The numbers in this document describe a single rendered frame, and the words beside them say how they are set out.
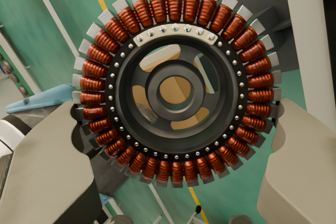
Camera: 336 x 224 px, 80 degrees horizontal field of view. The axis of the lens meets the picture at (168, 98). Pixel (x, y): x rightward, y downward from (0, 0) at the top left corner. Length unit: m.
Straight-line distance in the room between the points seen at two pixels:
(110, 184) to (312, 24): 0.42
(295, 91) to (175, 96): 0.94
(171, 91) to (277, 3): 0.81
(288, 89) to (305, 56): 0.92
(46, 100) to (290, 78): 1.11
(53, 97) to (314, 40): 0.40
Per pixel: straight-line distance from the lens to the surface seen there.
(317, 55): 0.34
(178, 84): 0.38
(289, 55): 1.16
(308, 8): 0.33
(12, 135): 0.38
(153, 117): 0.48
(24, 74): 2.31
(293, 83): 1.24
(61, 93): 0.39
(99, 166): 0.43
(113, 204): 2.86
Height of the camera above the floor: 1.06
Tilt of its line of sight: 35 degrees down
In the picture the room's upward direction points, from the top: 128 degrees counter-clockwise
